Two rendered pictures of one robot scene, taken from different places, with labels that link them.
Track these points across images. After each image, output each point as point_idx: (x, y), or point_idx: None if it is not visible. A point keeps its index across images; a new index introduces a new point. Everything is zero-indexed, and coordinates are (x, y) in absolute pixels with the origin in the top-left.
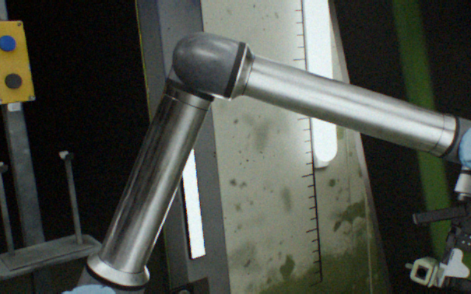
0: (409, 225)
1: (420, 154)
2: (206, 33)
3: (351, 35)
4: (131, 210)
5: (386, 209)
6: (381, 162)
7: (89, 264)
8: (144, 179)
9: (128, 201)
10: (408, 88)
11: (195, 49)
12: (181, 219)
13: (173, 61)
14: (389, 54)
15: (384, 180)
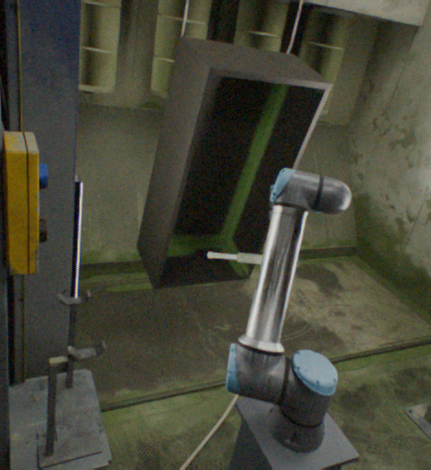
0: (150, 235)
1: (151, 186)
2: (337, 180)
3: (188, 120)
4: (287, 300)
5: (160, 230)
6: (166, 201)
7: (274, 351)
8: (292, 276)
9: (286, 296)
10: (160, 144)
11: (345, 193)
12: (69, 307)
13: (329, 200)
14: (171, 124)
15: (163, 213)
